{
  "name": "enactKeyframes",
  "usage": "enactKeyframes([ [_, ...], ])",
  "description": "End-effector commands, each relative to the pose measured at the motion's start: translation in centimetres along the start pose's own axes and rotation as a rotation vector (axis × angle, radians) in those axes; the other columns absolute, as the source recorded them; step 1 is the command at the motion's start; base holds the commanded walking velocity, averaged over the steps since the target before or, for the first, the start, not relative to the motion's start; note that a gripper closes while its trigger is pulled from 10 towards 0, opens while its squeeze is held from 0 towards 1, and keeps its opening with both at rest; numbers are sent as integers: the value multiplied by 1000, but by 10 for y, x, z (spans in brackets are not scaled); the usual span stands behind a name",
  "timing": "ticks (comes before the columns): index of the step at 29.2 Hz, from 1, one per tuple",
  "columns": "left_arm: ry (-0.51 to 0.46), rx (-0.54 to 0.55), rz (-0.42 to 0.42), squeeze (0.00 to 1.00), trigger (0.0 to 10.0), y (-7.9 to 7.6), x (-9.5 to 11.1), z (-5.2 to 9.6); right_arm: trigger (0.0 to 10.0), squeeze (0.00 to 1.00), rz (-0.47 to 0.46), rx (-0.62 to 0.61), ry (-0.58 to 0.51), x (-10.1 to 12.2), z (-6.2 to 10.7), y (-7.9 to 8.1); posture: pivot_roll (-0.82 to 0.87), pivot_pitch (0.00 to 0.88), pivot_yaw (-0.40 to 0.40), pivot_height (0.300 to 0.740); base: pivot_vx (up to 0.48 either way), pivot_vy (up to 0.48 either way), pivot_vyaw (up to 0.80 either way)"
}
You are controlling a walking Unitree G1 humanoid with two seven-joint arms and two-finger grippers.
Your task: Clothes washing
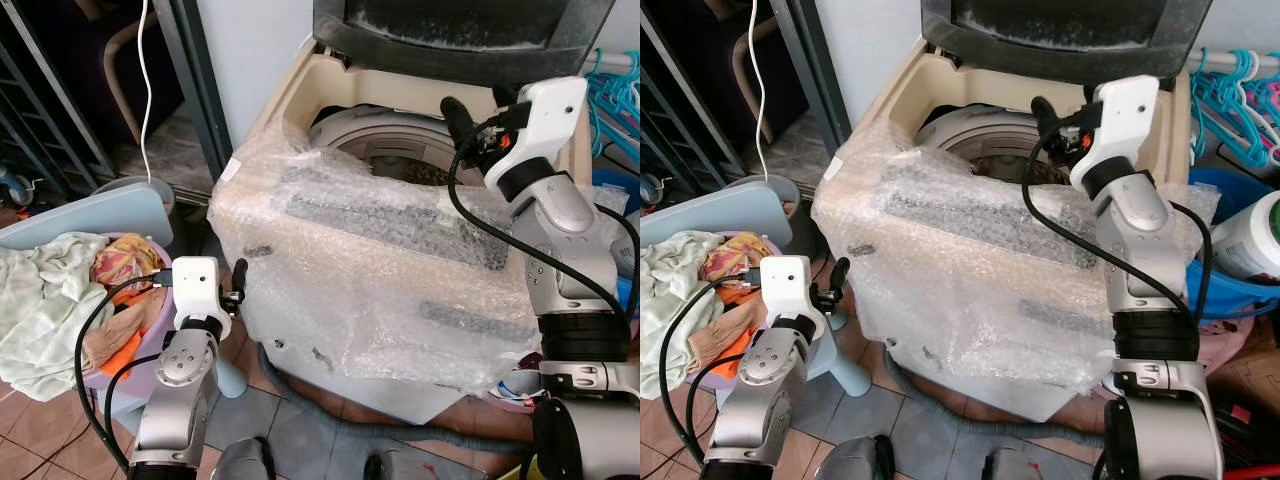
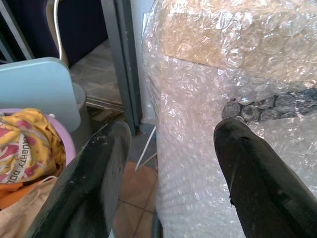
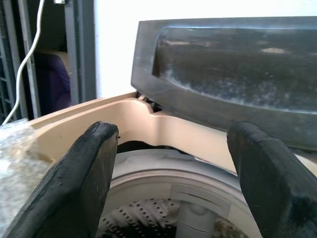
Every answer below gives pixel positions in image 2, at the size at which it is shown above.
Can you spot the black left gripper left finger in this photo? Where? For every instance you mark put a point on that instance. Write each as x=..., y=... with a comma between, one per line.
x=81, y=193

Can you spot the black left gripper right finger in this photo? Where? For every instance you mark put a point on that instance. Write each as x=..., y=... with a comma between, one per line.
x=260, y=188

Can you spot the bubble-wrapped beige washing machine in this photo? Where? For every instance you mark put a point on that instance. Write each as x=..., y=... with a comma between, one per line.
x=193, y=99

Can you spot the pink plastic laundry basin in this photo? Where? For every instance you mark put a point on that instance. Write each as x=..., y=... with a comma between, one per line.
x=69, y=146

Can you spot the tan yellow garment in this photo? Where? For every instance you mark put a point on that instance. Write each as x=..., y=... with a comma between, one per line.
x=22, y=215

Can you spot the yellow pink patterned garment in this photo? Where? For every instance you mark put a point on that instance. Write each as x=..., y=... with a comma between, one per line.
x=29, y=143

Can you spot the orange garment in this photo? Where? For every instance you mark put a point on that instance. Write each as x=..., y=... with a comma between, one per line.
x=10, y=192

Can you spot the light blue plastic child chair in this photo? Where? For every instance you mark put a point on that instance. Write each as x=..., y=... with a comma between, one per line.
x=37, y=84

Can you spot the grey metal door frame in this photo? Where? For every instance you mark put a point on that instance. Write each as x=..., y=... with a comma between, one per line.
x=121, y=62

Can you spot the dark armchair with wooden frame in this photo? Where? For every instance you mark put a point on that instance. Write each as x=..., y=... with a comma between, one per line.
x=81, y=24

